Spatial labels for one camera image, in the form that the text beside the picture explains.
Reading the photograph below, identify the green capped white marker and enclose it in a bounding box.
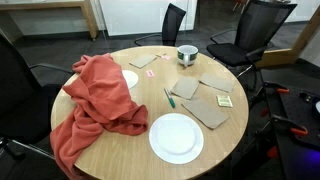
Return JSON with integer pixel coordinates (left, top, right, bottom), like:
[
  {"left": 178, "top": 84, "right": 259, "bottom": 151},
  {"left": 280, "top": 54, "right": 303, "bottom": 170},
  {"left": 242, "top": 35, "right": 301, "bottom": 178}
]
[{"left": 163, "top": 87, "right": 176, "bottom": 109}]

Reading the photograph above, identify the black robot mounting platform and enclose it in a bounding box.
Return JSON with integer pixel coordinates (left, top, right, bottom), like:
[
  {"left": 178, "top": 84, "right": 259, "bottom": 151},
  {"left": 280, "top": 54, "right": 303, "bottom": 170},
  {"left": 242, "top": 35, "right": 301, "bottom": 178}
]
[{"left": 265, "top": 85, "right": 320, "bottom": 180}]

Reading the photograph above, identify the large white plate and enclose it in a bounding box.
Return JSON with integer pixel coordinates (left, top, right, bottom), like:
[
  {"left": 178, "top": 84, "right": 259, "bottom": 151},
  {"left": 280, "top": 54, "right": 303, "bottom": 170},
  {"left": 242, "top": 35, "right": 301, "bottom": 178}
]
[{"left": 148, "top": 112, "right": 205, "bottom": 166}]

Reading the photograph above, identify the black clamp with orange handle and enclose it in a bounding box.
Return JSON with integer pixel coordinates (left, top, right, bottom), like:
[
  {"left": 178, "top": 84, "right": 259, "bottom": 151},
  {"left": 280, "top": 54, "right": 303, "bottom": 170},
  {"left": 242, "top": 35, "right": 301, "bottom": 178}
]
[
  {"left": 269, "top": 113, "right": 310, "bottom": 137},
  {"left": 262, "top": 80, "right": 291, "bottom": 96}
]

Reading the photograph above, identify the small white plate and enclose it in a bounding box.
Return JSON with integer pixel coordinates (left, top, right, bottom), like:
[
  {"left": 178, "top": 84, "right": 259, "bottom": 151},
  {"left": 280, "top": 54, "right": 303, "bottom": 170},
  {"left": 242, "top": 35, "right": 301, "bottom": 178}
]
[{"left": 121, "top": 69, "right": 140, "bottom": 90}]

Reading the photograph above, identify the white mug with green band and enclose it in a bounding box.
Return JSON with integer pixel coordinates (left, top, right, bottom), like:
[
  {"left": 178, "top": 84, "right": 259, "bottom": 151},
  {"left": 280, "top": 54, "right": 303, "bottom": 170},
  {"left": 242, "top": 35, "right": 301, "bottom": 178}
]
[{"left": 176, "top": 44, "right": 200, "bottom": 68}]

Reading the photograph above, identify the yellow green tea packet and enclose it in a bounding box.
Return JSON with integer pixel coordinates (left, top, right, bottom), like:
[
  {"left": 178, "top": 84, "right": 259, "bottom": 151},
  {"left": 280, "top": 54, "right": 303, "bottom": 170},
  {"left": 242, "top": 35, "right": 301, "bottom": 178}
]
[{"left": 216, "top": 94, "right": 234, "bottom": 109}]

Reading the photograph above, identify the orange fleece blanket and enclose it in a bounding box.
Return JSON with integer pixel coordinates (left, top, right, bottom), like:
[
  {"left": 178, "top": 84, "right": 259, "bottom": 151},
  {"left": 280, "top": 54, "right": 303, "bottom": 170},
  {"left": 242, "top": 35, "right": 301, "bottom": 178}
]
[{"left": 49, "top": 52, "right": 150, "bottom": 180}]

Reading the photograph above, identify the wooden frame beam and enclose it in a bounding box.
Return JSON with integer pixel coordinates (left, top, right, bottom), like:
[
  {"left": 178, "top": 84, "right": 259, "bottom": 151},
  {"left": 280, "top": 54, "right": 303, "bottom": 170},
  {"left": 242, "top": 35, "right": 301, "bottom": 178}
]
[{"left": 255, "top": 5, "right": 320, "bottom": 69}]

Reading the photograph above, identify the light wooden table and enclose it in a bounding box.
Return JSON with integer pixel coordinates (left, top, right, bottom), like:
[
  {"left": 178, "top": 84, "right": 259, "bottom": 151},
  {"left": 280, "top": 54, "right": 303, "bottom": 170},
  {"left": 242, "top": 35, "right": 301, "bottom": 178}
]
[{"left": 0, "top": 0, "right": 100, "bottom": 44}]

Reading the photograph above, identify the black mesh office chair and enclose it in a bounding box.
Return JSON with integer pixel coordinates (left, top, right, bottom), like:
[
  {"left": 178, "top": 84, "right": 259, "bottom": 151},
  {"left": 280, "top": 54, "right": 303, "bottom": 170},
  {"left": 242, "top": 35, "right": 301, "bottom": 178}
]
[{"left": 205, "top": 0, "right": 298, "bottom": 78}]

